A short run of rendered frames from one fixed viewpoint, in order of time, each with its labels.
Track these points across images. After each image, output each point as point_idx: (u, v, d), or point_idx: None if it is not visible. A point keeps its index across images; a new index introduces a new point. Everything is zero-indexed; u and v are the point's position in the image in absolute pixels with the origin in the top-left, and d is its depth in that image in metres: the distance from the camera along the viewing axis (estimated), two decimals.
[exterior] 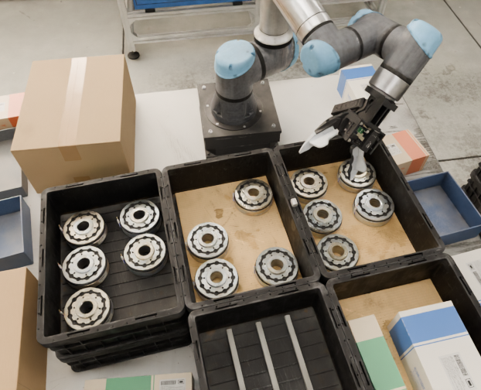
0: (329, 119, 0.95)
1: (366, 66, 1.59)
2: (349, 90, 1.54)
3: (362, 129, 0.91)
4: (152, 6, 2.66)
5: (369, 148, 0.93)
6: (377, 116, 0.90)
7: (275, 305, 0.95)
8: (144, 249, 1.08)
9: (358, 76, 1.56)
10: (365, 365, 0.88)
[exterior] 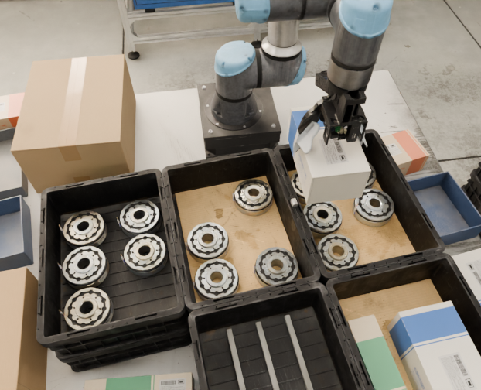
0: (305, 116, 0.85)
1: None
2: (300, 148, 0.92)
3: (339, 127, 0.80)
4: (152, 6, 2.66)
5: (356, 138, 0.82)
6: (349, 111, 0.77)
7: (275, 305, 0.95)
8: (144, 249, 1.08)
9: (318, 124, 0.94)
10: (365, 365, 0.88)
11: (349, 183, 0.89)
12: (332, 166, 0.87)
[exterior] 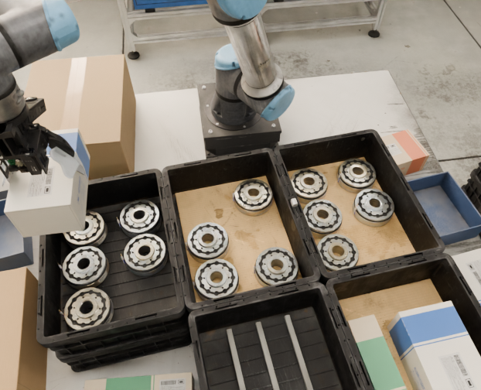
0: None
1: (66, 135, 0.91)
2: None
3: (11, 160, 0.75)
4: (152, 6, 2.66)
5: (39, 170, 0.77)
6: (9, 144, 0.72)
7: (275, 305, 0.95)
8: (144, 249, 1.08)
9: None
10: (365, 365, 0.88)
11: (56, 217, 0.83)
12: (32, 200, 0.82)
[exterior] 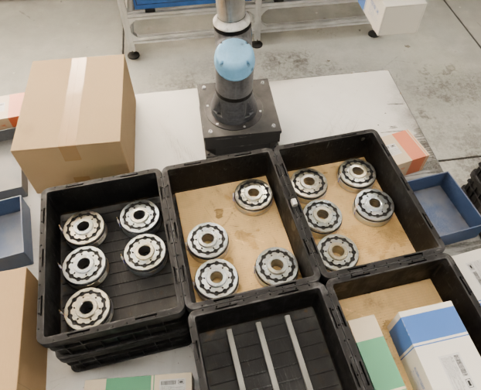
0: None
1: None
2: None
3: None
4: (152, 6, 2.66)
5: None
6: None
7: (275, 305, 0.95)
8: (144, 249, 1.08)
9: None
10: (365, 365, 0.88)
11: (410, 15, 1.23)
12: (399, 1, 1.21)
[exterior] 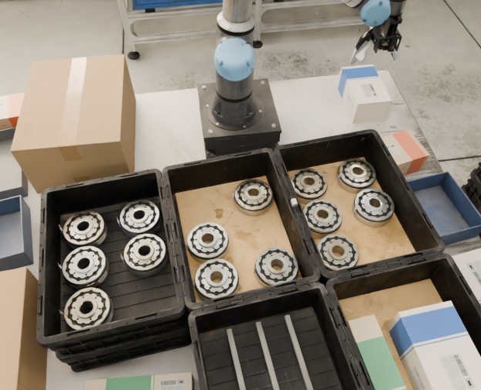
0: (362, 37, 1.38)
1: (368, 67, 1.59)
2: (349, 90, 1.54)
3: (383, 41, 1.33)
4: (152, 6, 2.66)
5: (394, 49, 1.35)
6: (391, 29, 1.30)
7: (275, 305, 0.95)
8: (144, 249, 1.08)
9: (359, 76, 1.56)
10: (365, 365, 0.88)
11: (378, 109, 1.51)
12: (369, 98, 1.49)
